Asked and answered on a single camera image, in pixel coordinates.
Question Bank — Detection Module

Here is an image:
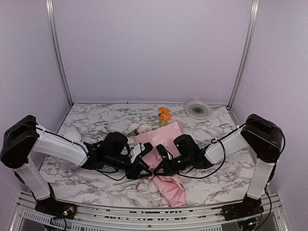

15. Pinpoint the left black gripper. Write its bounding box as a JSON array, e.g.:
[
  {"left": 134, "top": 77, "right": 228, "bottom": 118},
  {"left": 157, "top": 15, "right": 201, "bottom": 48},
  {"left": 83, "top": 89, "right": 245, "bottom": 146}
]
[{"left": 106, "top": 153, "right": 152, "bottom": 180}]

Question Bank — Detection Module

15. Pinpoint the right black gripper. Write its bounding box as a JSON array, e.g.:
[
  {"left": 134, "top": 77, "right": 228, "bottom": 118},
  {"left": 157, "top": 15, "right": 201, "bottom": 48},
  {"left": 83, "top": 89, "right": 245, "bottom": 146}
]
[{"left": 153, "top": 153, "right": 193, "bottom": 176}]

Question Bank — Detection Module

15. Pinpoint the tan ribbon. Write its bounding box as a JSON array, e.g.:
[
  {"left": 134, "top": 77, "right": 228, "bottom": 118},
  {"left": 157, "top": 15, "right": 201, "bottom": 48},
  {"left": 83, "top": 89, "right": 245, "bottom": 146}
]
[{"left": 112, "top": 176, "right": 154, "bottom": 193}]

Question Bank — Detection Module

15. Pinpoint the pink wrapping paper sheet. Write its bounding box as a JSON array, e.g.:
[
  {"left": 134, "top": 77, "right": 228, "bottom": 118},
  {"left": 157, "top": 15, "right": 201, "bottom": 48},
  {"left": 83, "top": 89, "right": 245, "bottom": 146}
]
[{"left": 135, "top": 122, "right": 185, "bottom": 207}]

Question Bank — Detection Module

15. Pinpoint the white rose fake flower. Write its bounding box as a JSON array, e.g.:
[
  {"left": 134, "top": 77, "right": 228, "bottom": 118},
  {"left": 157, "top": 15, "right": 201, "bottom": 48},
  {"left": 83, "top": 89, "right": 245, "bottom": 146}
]
[{"left": 128, "top": 123, "right": 152, "bottom": 136}]

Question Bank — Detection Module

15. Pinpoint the orange fake flower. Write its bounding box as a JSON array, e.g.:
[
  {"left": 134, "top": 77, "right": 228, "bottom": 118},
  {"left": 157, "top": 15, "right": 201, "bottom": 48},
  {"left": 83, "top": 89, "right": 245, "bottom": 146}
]
[{"left": 158, "top": 107, "right": 172, "bottom": 127}]

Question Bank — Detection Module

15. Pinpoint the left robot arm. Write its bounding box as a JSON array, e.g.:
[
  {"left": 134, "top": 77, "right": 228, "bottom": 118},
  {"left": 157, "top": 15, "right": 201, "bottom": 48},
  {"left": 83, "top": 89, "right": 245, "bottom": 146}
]
[{"left": 0, "top": 115, "right": 153, "bottom": 214}]

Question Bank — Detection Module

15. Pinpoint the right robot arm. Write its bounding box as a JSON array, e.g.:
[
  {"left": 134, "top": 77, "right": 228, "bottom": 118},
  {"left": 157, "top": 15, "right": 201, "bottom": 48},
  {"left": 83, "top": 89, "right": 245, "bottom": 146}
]
[{"left": 154, "top": 114, "right": 286, "bottom": 216}]

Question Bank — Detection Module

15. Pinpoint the grey ringed plate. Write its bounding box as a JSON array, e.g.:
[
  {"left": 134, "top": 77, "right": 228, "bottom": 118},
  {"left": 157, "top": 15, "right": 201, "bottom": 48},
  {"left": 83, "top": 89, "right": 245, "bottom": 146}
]
[{"left": 184, "top": 99, "right": 212, "bottom": 120}]

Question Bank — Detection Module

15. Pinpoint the red and white bowl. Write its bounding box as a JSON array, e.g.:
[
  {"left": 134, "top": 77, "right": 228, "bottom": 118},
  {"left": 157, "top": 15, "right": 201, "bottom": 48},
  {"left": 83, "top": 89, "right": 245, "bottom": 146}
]
[{"left": 64, "top": 131, "right": 81, "bottom": 142}]

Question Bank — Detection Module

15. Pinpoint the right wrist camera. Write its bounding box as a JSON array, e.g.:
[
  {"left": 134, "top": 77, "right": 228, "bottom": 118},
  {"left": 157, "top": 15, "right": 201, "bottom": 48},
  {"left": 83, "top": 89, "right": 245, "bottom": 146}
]
[{"left": 156, "top": 144, "right": 174, "bottom": 160}]

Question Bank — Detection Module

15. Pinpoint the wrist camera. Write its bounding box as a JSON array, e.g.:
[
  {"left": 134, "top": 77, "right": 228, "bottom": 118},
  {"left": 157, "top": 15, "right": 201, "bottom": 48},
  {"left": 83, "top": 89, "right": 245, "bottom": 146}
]
[
  {"left": 130, "top": 142, "right": 153, "bottom": 163},
  {"left": 156, "top": 144, "right": 174, "bottom": 160}
]

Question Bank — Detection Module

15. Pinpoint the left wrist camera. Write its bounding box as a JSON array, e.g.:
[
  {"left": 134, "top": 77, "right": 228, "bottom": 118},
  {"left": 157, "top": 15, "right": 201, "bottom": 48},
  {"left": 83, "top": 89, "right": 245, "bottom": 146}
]
[{"left": 130, "top": 142, "right": 153, "bottom": 163}]

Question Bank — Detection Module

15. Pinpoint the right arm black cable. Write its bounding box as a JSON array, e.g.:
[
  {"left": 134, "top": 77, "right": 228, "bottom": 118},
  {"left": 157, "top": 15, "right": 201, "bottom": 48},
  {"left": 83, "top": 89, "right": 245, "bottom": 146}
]
[{"left": 155, "top": 120, "right": 286, "bottom": 180}]

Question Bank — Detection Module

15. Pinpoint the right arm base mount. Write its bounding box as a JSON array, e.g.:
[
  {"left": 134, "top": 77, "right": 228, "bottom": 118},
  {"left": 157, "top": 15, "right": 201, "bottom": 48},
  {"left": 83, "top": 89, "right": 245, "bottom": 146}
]
[{"left": 220, "top": 193, "right": 264, "bottom": 221}]

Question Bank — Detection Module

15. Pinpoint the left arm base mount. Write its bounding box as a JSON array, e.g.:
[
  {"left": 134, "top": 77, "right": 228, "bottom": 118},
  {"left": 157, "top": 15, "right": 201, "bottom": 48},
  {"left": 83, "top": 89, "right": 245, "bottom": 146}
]
[{"left": 31, "top": 183, "right": 77, "bottom": 220}]

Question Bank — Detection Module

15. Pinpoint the front aluminium rail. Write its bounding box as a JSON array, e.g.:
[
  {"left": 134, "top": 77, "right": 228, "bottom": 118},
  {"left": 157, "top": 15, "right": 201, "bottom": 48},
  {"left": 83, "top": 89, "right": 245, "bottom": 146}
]
[{"left": 8, "top": 192, "right": 290, "bottom": 231}]

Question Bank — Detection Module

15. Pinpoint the right aluminium frame post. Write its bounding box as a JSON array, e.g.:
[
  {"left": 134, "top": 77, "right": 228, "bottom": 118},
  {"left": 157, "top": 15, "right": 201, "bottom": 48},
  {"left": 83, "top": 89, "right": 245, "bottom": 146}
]
[{"left": 227, "top": 0, "right": 260, "bottom": 110}]

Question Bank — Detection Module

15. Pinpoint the aluminium frame post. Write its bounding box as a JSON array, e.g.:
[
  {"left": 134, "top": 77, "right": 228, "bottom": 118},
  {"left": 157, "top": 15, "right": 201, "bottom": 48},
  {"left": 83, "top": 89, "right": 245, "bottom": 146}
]
[
  {"left": 227, "top": 0, "right": 260, "bottom": 110},
  {"left": 46, "top": 0, "right": 74, "bottom": 107}
]

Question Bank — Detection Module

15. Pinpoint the left aluminium frame post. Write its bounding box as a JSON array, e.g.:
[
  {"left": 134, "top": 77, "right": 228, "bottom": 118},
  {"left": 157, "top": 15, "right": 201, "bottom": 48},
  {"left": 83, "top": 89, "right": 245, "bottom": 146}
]
[{"left": 46, "top": 0, "right": 74, "bottom": 107}]

